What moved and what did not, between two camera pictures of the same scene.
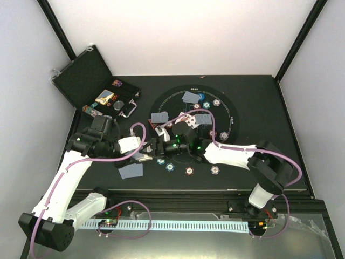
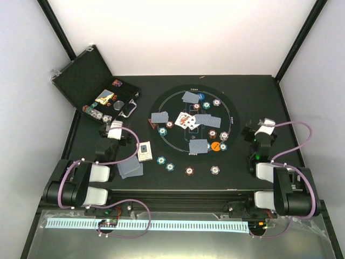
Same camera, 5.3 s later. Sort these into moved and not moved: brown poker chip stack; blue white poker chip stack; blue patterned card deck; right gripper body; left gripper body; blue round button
Moved: left gripper body; blue patterned card deck; right gripper body
Not moved: blue round button; blue white poker chip stack; brown poker chip stack
